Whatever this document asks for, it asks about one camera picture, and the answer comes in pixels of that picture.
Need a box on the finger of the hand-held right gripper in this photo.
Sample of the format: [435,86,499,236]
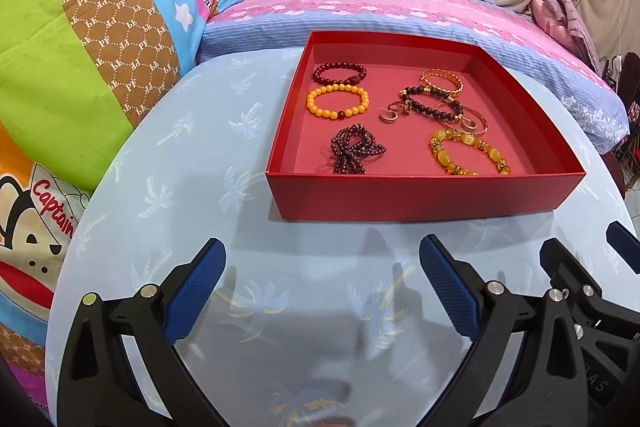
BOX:
[606,222,640,275]
[540,237,640,427]

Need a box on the pink and blue striped bedsheet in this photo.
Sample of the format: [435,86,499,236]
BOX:
[195,0,628,152]

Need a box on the rose gold bangle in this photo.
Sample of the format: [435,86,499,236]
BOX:
[439,103,495,142]

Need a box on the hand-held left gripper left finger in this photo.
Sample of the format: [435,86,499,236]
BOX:
[57,238,227,427]

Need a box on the red cardboard box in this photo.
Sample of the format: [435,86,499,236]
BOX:
[265,31,587,224]

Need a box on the dark red bead bracelet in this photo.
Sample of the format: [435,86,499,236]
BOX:
[313,63,367,86]

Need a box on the purple cloth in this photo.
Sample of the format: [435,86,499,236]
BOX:
[530,0,601,72]

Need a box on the black and gold bead bracelet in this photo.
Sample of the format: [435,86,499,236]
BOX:
[398,85,463,122]

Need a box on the yellow translucent stone bracelet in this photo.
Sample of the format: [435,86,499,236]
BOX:
[429,129,512,176]

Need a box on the colourful monkey print cushion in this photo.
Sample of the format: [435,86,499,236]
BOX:
[0,0,281,427]

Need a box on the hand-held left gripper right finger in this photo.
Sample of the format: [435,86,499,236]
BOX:
[419,234,596,427]

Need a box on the garnet multi-strand bracelet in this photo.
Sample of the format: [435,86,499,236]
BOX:
[330,123,387,175]

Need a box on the orange gold bracelet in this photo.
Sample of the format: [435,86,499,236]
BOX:
[419,69,467,96]

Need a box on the yellow bead bracelet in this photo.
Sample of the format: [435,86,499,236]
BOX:
[306,86,370,116]

